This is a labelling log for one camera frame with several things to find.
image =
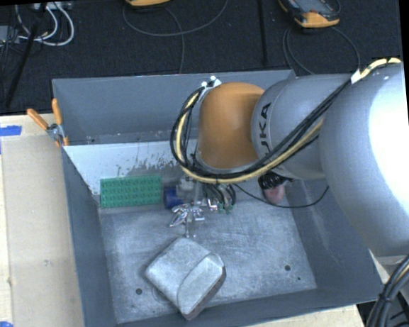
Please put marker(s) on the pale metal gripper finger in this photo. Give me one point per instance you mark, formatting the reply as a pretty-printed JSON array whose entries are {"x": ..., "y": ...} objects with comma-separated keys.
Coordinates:
[
  {"x": 182, "y": 209},
  {"x": 181, "y": 219}
]

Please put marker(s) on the small blue block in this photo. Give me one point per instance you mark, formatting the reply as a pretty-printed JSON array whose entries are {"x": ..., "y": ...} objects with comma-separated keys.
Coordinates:
[{"x": 171, "y": 198}]

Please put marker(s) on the grey sponge with brown underside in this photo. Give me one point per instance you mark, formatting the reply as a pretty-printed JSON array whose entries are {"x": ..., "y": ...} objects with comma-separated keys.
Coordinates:
[{"x": 180, "y": 271}]

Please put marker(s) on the green studded flat block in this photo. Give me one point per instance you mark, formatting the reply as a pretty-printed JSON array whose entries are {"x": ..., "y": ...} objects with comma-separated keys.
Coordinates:
[{"x": 131, "y": 191}]

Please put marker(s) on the grey metal bin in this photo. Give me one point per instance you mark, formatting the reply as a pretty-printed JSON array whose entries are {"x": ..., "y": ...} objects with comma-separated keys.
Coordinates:
[{"x": 254, "y": 247}]

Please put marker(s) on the pale wood flat board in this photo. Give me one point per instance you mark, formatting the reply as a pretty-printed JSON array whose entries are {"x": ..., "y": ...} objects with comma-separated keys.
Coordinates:
[{"x": 41, "y": 244}]

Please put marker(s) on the black cylinder on white bracket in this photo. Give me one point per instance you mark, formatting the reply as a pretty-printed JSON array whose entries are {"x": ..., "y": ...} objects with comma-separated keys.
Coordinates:
[{"x": 272, "y": 181}]

